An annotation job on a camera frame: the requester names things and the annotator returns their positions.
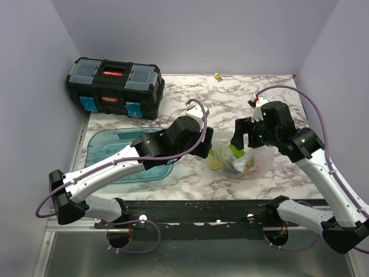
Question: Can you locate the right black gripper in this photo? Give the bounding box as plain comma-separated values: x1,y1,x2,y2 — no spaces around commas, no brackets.
231,115,279,148

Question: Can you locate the translucent white plastic bag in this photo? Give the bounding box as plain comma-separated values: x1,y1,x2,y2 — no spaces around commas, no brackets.
204,138,274,179

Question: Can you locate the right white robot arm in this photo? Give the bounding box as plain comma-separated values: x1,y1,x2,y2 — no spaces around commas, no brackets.
231,101,368,254

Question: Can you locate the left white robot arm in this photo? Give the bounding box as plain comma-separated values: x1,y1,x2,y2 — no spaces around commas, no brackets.
49,116,213,228

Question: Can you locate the green fake fruit in bag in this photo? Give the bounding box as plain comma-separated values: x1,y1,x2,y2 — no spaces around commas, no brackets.
228,144,245,158

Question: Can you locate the small yellow blue object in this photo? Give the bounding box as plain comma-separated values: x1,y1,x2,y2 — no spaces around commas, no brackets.
214,73,223,82

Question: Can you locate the teal transparent plastic tray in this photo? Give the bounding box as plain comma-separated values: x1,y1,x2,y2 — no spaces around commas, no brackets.
85,127,174,184

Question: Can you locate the black plastic toolbox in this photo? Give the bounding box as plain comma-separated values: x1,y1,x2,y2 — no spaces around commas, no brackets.
66,57,165,120

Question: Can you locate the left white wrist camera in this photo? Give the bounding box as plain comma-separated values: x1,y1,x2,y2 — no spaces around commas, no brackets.
185,102,204,129

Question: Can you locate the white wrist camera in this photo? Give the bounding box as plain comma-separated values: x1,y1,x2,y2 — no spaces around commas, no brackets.
248,96,269,122
185,102,204,129

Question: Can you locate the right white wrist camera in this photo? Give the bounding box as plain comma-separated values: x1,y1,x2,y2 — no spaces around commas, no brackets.
248,96,269,122

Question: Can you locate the black metal base rail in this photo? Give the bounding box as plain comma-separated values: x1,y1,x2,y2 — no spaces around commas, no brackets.
86,199,315,241

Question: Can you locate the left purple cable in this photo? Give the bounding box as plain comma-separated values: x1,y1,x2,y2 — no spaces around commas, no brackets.
35,98,210,255

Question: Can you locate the purple cable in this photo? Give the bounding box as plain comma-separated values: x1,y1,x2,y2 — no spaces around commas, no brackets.
35,98,210,255
255,85,369,254

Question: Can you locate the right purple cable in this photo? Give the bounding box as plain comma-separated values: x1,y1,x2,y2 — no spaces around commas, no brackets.
255,85,369,254

